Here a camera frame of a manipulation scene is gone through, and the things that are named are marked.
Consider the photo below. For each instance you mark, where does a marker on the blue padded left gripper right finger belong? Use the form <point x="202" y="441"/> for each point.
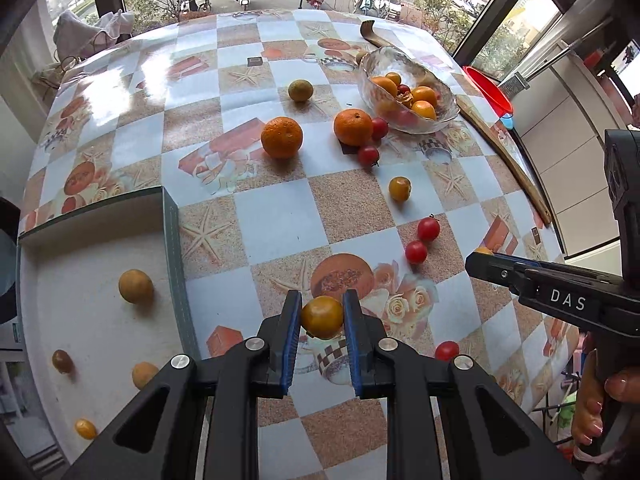
<point x="444" y="419"/>

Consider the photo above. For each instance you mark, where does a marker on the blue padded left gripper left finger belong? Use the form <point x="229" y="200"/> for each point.
<point x="199" y="415"/>

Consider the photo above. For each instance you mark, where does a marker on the yellow-orange cherry tomato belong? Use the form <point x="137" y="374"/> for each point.
<point x="322" y="317"/>

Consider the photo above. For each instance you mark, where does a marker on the large orange mandarin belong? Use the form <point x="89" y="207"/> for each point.
<point x="282" y="138"/>

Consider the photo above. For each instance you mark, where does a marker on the person's hand with pink nails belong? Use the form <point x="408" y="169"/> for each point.
<point x="623" y="387"/>

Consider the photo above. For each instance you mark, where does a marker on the tan longan fruit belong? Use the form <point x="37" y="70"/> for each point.
<point x="142" y="373"/>
<point x="136" y="287"/>

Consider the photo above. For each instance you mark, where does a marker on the yellow cherry tomato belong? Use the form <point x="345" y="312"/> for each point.
<point x="85" y="429"/>

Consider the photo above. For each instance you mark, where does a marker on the brown dark cherry tomato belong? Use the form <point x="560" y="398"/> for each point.
<point x="62" y="362"/>

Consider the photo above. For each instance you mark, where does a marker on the white shallow tray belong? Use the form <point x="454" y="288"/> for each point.
<point x="67" y="290"/>

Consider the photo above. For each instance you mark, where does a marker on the red cherry tomato lower pair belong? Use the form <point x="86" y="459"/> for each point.
<point x="415" y="252"/>

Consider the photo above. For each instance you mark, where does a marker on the red cherry tomato pair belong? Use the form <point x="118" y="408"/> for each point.
<point x="415" y="252"/>
<point x="428" y="229"/>

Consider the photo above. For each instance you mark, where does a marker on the red cherry tomato upper pair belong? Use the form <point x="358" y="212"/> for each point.
<point x="428" y="229"/>

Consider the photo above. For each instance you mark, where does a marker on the red plastic basin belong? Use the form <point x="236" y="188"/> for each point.
<point x="498" y="101"/>

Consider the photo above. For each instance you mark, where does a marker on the red cherry tomato front mandarin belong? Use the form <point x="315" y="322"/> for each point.
<point x="368" y="156"/>

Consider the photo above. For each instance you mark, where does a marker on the red cherry tomato by mandarin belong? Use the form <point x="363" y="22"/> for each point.
<point x="379" y="129"/>

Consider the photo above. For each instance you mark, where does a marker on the clear glass fruit bowl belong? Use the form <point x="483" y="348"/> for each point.
<point x="404" y="93"/>

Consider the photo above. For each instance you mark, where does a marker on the green-yellow small fruit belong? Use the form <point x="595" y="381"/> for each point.
<point x="300" y="90"/>

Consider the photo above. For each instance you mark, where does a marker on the white cloth on rack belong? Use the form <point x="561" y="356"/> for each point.
<point x="73" y="38"/>

